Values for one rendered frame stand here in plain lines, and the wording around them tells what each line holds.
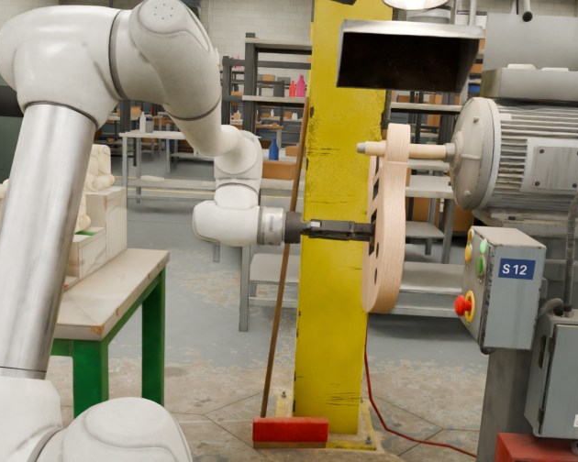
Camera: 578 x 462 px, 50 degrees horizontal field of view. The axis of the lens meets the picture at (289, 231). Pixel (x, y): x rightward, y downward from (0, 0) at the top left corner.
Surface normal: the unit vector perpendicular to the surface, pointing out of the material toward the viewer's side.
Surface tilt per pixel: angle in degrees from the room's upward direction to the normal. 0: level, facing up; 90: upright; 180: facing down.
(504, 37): 90
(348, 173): 90
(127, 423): 6
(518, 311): 90
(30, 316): 72
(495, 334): 90
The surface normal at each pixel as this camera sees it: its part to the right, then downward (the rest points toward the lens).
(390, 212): 0.04, -0.59
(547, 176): -0.03, 0.21
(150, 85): 0.04, 0.87
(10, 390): 0.46, -0.73
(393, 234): 0.01, -0.29
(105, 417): 0.22, -0.96
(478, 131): -0.88, -0.20
